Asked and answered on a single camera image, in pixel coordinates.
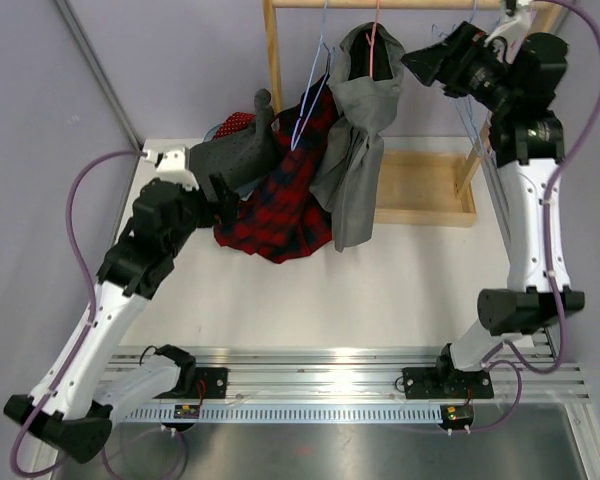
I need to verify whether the pink wire hanger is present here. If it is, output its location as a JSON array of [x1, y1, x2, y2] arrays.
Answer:
[[367, 0, 382, 79]]

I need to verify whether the wooden clothes rack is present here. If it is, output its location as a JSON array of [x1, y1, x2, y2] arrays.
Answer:
[[261, 0, 567, 229]]

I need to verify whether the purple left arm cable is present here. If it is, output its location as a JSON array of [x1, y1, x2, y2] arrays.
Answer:
[[9, 147, 146, 476]]

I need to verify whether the blue wire hanger with plaid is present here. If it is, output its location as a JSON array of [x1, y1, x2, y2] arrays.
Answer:
[[290, 0, 333, 151]]

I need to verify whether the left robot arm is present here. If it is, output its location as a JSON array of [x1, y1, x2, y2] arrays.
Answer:
[[4, 174, 240, 464]]

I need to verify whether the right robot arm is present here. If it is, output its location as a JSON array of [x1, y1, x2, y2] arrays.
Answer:
[[402, 22, 585, 400]]

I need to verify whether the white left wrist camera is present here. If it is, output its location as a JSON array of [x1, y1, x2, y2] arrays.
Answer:
[[142, 145, 199, 191]]

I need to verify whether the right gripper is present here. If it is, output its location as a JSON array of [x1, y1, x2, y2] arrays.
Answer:
[[400, 22, 517, 115]]

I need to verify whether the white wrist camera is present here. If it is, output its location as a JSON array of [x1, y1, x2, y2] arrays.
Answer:
[[484, 0, 533, 47], [142, 145, 199, 191]]

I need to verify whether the dark grey dotted skirt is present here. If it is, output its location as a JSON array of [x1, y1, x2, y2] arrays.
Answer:
[[188, 89, 281, 200]]

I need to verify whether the red white-dotted skirt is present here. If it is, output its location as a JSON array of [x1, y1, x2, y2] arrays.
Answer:
[[212, 112, 256, 140]]

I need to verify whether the red plaid skirt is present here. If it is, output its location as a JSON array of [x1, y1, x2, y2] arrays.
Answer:
[[214, 85, 339, 264]]

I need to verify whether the aluminium corner post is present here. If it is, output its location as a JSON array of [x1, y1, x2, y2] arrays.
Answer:
[[51, 0, 143, 151]]

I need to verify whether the teal plastic bin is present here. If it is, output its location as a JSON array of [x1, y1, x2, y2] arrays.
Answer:
[[203, 124, 224, 142]]

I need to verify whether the aluminium rail base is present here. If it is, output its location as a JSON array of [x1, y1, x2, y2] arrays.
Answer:
[[124, 348, 589, 425]]

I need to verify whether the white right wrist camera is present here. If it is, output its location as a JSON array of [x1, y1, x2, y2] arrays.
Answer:
[[484, 0, 533, 47]]

